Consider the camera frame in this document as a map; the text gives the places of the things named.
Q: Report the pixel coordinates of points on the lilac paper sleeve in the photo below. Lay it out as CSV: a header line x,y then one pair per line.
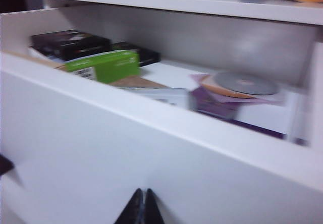
x,y
267,101

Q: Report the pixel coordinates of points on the silver CD disc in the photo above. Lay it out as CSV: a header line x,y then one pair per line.
x,y
244,84

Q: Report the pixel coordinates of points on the white cabinet drawer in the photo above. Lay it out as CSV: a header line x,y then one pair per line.
x,y
101,145

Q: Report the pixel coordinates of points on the clear plastic folder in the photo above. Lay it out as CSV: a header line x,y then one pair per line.
x,y
164,95

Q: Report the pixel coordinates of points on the silver beer can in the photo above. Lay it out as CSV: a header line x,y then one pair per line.
x,y
212,105

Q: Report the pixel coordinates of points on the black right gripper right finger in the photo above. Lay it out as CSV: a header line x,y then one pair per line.
x,y
152,209

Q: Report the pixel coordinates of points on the orange disc sleeve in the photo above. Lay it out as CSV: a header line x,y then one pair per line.
x,y
222,92

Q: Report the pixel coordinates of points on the white sideboard cabinet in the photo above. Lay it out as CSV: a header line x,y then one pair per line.
x,y
176,4

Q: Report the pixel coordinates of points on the black cardboard box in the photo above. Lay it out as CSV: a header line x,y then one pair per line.
x,y
70,45
149,55

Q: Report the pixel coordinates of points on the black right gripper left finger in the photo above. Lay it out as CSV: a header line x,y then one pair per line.
x,y
135,209

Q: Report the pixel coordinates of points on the green hard drive box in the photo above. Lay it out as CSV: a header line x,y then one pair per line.
x,y
113,67

